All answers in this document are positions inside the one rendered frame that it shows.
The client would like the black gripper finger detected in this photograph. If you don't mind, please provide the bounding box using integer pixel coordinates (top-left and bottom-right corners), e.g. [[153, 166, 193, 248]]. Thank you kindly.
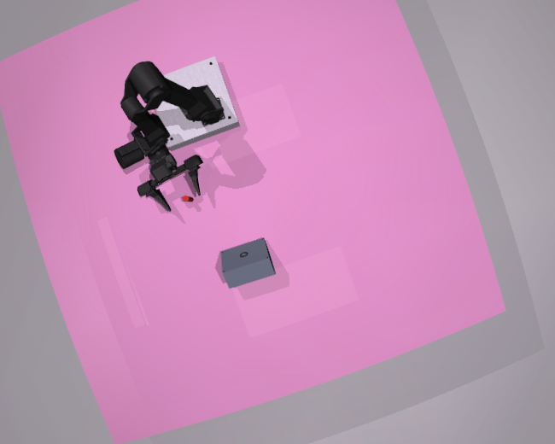
[[146, 189, 172, 212], [188, 166, 201, 195]]

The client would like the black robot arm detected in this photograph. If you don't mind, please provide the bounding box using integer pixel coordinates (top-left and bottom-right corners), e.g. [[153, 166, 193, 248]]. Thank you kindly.
[[114, 61, 225, 182]]

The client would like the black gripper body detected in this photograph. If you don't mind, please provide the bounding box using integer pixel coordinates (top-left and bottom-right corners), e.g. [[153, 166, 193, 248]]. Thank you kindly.
[[137, 147, 203, 196]]

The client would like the grey square panel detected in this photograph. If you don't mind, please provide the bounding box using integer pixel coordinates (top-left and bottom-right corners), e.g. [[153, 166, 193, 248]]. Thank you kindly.
[[220, 238, 276, 289]]

